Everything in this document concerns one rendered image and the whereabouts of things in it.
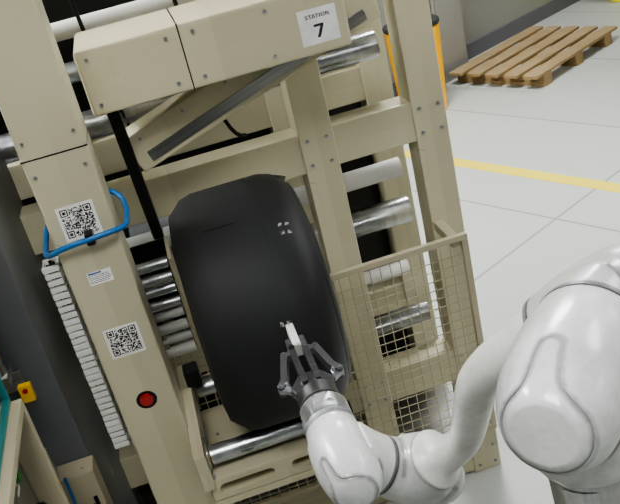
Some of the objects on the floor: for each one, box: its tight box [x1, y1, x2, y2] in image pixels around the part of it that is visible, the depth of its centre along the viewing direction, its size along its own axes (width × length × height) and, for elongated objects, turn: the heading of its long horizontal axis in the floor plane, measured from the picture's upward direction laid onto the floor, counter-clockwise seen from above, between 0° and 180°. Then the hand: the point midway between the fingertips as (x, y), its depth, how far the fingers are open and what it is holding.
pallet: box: [449, 26, 618, 87], centre depth 688 cm, size 122×84×11 cm
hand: (294, 339), depth 169 cm, fingers closed
